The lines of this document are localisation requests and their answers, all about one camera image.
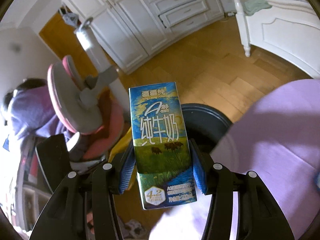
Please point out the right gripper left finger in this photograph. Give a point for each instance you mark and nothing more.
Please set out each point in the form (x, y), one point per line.
(64, 215)

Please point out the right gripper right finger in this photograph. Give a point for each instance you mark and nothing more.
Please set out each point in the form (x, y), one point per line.
(244, 196)

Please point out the blue milk carton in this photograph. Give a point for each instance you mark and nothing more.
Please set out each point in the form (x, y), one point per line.
(164, 164)

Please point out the black round trash bin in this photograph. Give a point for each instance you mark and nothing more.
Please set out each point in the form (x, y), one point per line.
(205, 124)

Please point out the crumpled paper on floor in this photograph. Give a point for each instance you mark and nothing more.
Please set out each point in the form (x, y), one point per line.
(132, 229)

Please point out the purple tablecloth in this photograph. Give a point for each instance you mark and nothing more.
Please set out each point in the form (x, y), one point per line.
(278, 138)

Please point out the purple clothing pile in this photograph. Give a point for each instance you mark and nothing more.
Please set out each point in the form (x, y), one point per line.
(28, 111)

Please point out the pink grey desk chair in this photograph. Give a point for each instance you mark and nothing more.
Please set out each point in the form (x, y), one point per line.
(96, 122)

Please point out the white wardrobe with drawers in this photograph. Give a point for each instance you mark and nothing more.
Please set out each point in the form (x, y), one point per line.
(133, 31)

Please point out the green cloth on bed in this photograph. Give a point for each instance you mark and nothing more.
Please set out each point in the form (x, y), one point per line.
(253, 6)

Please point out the white bed frame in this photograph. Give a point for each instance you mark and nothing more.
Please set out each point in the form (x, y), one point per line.
(289, 29)

